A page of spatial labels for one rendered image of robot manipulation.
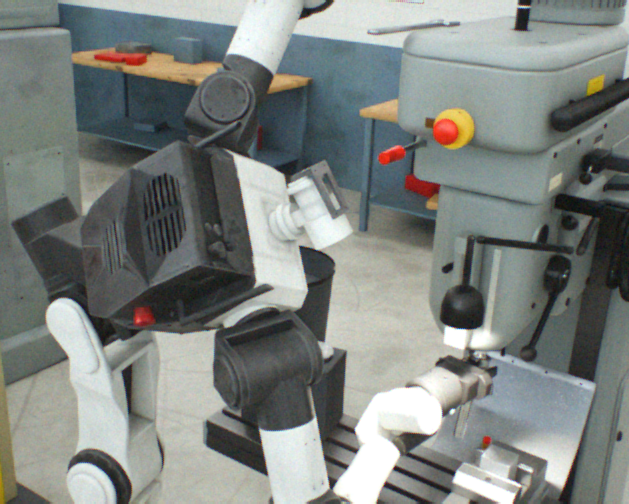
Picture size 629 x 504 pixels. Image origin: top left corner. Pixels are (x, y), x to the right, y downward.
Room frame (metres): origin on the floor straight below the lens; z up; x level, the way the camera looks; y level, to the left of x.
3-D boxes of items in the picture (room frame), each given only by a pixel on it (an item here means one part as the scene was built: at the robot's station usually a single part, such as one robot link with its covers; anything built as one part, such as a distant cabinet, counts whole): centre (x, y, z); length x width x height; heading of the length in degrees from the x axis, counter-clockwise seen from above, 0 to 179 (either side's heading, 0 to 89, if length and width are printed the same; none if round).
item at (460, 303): (1.23, -0.25, 1.46); 0.07 x 0.07 x 0.06
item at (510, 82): (1.43, -0.34, 1.81); 0.47 x 0.26 x 0.16; 147
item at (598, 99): (1.36, -0.47, 1.79); 0.45 x 0.04 x 0.04; 147
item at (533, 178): (1.45, -0.36, 1.68); 0.34 x 0.24 x 0.10; 147
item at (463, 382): (1.35, -0.27, 1.23); 0.13 x 0.12 x 0.10; 47
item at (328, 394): (1.68, 0.04, 1.03); 0.22 x 0.12 x 0.20; 67
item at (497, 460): (1.37, -0.39, 1.03); 0.06 x 0.05 x 0.06; 56
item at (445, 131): (1.20, -0.19, 1.76); 0.04 x 0.03 x 0.04; 57
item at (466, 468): (1.33, -0.36, 1.02); 0.12 x 0.06 x 0.04; 56
